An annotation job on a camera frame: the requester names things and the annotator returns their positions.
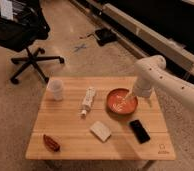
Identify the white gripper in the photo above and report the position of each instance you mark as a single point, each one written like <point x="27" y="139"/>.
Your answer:
<point x="140" y="89"/>

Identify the orange ceramic bowl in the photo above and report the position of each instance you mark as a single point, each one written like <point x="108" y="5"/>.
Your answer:
<point x="119" y="102"/>

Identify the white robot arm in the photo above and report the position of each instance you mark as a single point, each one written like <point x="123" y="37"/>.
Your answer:
<point x="151" y="72"/>

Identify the white tube bottle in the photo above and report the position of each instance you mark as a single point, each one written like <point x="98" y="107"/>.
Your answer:
<point x="87" y="101"/>

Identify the wooden table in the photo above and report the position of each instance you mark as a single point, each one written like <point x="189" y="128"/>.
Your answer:
<point x="62" y="121"/>

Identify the black smartphone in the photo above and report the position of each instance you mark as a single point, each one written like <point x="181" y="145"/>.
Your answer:
<point x="139" y="131"/>

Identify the black bag on floor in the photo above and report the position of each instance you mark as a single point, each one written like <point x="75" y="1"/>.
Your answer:
<point x="105" y="36"/>

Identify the white plastic cup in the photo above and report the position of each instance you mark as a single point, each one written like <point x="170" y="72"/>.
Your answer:
<point x="56" y="88"/>

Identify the dark red small dish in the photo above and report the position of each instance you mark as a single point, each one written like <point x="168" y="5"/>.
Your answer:
<point x="52" y="144"/>

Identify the black office chair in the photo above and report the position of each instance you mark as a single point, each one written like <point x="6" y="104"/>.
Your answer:
<point x="19" y="34"/>

